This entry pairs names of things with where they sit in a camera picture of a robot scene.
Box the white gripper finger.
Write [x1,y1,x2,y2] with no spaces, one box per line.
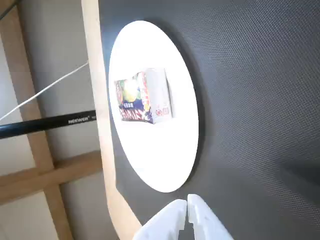
[132,199,188,240]
[187,194,235,240]

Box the colourful candy box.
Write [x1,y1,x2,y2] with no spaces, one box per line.
[114,67,174,125]

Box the white round dish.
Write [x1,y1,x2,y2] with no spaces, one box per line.
[107,19,201,194]

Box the dark grey rubber mat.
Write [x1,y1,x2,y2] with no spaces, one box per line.
[96,0,320,240]

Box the black Neewer tripod pole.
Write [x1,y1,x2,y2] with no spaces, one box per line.
[0,109,97,140]

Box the light wooden frame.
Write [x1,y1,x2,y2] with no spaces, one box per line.
[0,7,104,240]

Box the thin white cable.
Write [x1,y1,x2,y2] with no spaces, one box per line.
[0,62,90,121]

